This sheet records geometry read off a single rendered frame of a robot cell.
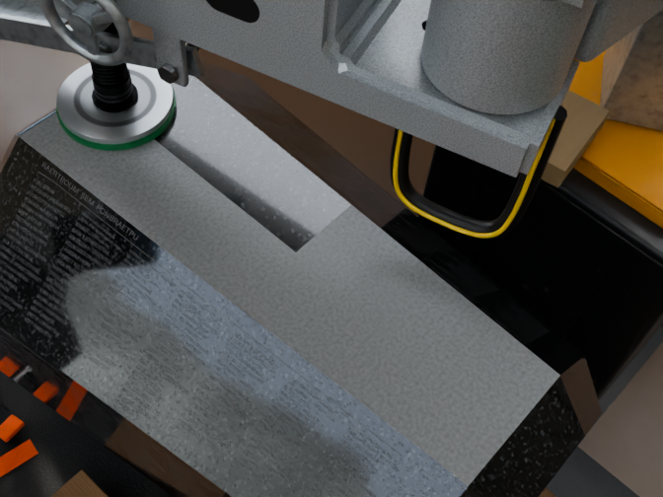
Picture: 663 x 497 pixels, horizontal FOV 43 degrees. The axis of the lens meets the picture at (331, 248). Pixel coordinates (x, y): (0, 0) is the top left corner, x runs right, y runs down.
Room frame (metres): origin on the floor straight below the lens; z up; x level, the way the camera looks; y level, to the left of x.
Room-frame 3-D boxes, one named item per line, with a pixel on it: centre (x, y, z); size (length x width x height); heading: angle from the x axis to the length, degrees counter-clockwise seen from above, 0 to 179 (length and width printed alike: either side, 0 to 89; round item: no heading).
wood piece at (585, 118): (1.17, -0.42, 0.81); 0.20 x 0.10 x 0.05; 150
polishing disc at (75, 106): (1.09, 0.43, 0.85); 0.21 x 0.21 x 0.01
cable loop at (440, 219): (0.85, -0.18, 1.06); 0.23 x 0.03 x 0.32; 69
